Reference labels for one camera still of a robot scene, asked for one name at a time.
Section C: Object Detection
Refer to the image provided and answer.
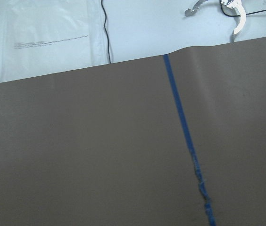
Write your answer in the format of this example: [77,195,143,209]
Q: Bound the white grabber claw head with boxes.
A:
[184,0,247,43]

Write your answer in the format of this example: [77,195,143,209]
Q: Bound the clear plastic bag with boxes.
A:
[0,0,109,82]

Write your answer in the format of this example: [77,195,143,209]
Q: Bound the blue tape grid lines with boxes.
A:
[163,54,216,226]

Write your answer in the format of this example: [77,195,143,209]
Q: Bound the white side table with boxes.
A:
[0,0,266,87]

